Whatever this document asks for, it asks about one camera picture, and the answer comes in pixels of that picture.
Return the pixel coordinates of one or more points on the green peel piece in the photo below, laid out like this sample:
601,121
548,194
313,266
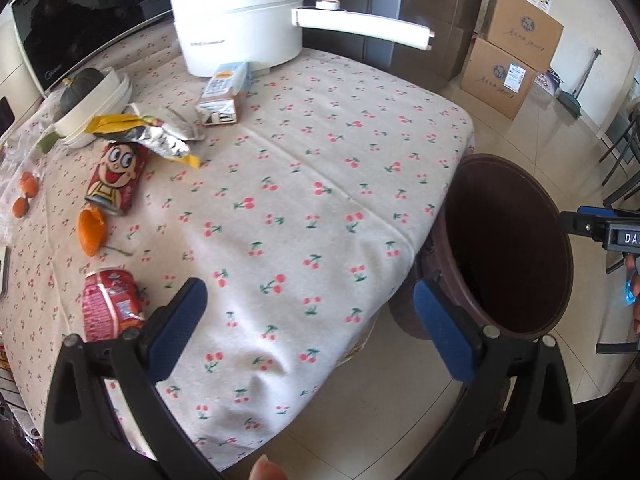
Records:
48,141

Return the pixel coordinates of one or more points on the green pumpkin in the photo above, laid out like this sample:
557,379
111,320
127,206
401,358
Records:
80,87

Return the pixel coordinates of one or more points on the milk carton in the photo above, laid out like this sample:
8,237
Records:
222,92

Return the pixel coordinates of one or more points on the person's left hand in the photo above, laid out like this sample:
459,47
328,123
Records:
267,469

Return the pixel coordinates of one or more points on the cardboard box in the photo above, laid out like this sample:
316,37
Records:
495,82
525,30

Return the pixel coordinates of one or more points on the person's right hand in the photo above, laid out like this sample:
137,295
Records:
634,292

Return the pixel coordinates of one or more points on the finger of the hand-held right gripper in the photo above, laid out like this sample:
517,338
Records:
582,222

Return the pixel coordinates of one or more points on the crushed red drink can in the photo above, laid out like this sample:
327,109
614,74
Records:
110,305

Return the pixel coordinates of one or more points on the broom with dustpan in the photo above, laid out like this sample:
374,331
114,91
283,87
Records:
570,102

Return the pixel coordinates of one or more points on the white bowl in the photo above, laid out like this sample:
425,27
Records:
120,105
95,105

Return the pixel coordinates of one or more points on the orange peel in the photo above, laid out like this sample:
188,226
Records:
92,230

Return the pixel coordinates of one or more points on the black metal chair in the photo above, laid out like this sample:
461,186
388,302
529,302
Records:
622,145

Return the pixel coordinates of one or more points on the grey refrigerator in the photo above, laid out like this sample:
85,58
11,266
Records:
400,10

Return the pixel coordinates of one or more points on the red cartoon drink can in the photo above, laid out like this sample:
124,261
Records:
115,180

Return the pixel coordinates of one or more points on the yellow foil snack bag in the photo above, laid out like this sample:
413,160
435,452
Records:
150,135

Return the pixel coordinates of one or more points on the brown trash bin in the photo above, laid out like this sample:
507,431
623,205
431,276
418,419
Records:
505,245

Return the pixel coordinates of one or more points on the black microwave oven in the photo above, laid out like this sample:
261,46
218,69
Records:
85,20

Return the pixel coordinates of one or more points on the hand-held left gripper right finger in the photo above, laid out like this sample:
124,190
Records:
445,332

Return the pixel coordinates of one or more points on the cherry print tablecloth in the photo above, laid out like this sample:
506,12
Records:
300,185

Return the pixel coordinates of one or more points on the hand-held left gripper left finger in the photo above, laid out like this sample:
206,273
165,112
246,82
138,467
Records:
175,332

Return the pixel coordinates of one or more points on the small printed box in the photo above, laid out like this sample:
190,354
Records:
547,82

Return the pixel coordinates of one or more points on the white electric cooking pot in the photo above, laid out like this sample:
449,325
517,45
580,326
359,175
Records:
235,20

